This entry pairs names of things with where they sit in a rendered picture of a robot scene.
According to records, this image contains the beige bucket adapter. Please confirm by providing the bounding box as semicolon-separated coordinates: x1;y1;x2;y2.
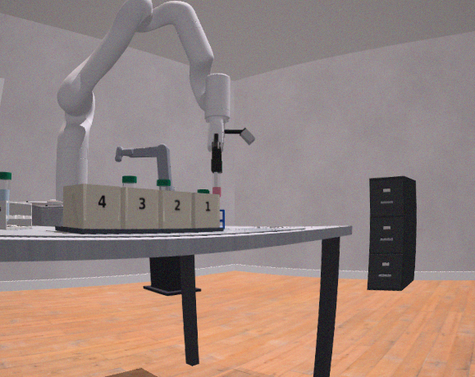
158;190;191;229
63;184;121;229
191;193;220;228
121;187;158;229

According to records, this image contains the white tube rack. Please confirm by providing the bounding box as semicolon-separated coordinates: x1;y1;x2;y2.
0;201;32;229

